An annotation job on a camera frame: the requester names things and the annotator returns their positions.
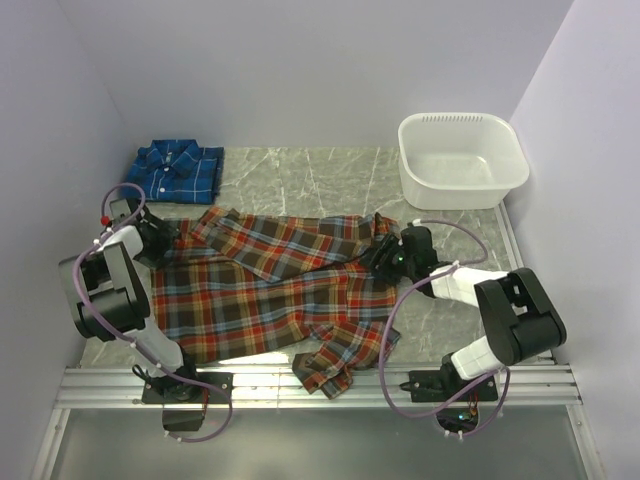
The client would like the red brown plaid shirt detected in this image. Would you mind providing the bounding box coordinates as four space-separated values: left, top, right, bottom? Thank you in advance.
151 207 399 399

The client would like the aluminium rail frame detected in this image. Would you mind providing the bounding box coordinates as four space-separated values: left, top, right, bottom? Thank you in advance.
29 199 609 480

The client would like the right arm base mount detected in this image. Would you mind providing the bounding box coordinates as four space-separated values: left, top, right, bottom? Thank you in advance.
400 370 499 403

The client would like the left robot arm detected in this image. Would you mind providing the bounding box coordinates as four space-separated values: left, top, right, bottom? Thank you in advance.
58 209 202 402

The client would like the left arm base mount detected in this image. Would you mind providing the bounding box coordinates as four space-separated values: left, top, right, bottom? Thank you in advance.
141 372 233 405

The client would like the white plastic basin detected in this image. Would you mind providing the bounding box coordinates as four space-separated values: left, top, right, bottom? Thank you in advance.
397 112 530 210

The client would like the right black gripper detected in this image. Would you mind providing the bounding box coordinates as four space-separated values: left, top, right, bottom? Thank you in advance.
359 233 417 288

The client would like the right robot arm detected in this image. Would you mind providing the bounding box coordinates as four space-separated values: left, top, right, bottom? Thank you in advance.
361 220 567 400

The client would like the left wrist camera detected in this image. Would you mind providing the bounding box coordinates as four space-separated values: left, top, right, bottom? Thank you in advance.
100 198 144 228

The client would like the blue plaid folded shirt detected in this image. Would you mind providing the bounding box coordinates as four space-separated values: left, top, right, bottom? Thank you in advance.
125 139 225 205

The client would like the black box under rail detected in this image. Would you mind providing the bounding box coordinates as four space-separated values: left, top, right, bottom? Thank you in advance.
161 405 207 433

